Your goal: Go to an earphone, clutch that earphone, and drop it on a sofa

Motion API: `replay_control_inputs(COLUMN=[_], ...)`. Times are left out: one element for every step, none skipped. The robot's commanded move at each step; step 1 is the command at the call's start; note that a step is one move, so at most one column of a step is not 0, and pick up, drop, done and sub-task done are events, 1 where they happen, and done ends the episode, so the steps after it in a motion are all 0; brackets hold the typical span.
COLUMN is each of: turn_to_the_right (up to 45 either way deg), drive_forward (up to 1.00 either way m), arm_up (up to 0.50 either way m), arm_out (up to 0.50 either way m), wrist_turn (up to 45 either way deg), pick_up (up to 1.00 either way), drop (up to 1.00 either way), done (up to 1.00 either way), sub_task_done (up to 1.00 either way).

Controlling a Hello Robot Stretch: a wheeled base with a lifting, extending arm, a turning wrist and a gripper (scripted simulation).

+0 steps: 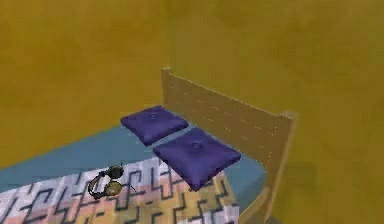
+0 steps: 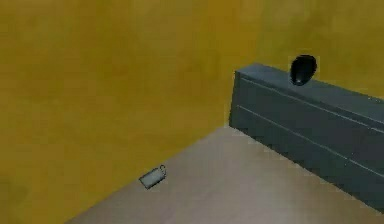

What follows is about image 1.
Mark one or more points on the dark olive headphones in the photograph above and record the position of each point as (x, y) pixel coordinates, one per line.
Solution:
(113, 188)

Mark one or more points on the wooden bed with blue mattress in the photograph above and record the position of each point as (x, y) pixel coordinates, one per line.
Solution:
(233, 123)

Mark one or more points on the patterned patchwork blanket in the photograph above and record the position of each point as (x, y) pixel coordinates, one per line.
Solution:
(160, 203)

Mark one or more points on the purple square pillow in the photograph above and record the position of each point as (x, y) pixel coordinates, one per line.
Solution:
(153, 124)
(196, 156)

